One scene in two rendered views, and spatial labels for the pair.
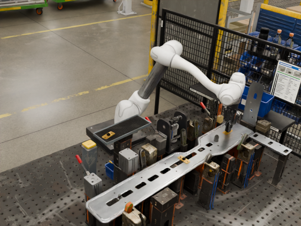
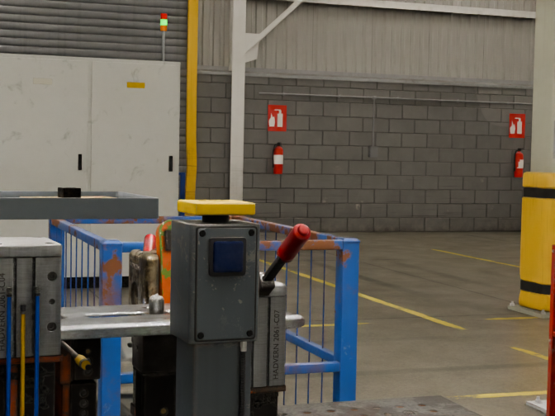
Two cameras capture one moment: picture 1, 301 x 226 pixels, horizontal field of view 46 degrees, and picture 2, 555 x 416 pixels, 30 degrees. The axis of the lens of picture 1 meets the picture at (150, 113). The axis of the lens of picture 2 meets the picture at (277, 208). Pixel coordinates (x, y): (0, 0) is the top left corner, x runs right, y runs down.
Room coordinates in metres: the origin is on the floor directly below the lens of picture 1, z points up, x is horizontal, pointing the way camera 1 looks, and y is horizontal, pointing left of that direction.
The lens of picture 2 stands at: (2.61, 0.79, 1.21)
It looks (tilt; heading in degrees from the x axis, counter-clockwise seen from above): 3 degrees down; 203
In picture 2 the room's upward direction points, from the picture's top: 1 degrees clockwise
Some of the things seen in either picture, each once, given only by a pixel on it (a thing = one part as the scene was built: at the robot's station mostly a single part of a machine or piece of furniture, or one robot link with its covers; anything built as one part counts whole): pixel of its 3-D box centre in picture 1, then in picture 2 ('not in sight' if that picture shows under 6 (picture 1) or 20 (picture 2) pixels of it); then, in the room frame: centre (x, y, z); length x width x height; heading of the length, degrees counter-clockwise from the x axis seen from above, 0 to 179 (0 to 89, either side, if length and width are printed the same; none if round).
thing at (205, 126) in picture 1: (206, 138); not in sight; (2.29, -0.44, 0.88); 0.07 x 0.06 x 0.35; 46
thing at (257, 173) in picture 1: (257, 156); not in sight; (2.14, -0.81, 0.84); 0.11 x 0.06 x 0.29; 46
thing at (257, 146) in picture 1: (250, 160); not in sight; (2.09, -0.74, 0.84); 0.11 x 0.10 x 0.28; 46
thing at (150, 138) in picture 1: (148, 161); not in sight; (1.92, -0.01, 0.90); 0.05 x 0.05 x 0.40; 46
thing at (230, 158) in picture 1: (226, 174); not in sight; (1.91, -0.55, 0.84); 0.11 x 0.08 x 0.29; 46
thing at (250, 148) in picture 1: (242, 165); not in sight; (1.99, -0.67, 0.87); 0.12 x 0.09 x 0.35; 46
